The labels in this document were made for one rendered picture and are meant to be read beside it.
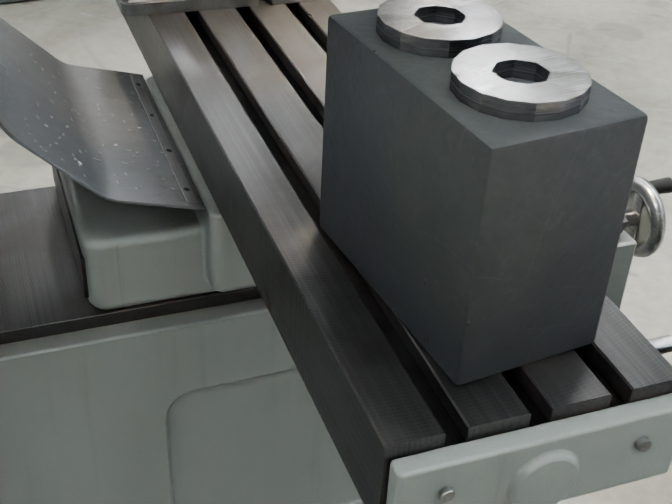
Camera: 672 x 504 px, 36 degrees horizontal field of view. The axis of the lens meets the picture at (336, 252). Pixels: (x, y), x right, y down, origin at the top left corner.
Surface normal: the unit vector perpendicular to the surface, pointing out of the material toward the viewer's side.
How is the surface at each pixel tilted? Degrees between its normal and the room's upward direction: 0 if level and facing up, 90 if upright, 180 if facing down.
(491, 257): 90
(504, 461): 90
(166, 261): 90
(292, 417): 90
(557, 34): 0
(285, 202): 0
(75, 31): 0
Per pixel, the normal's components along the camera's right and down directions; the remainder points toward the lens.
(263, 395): 0.34, 0.55
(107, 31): 0.04, -0.82
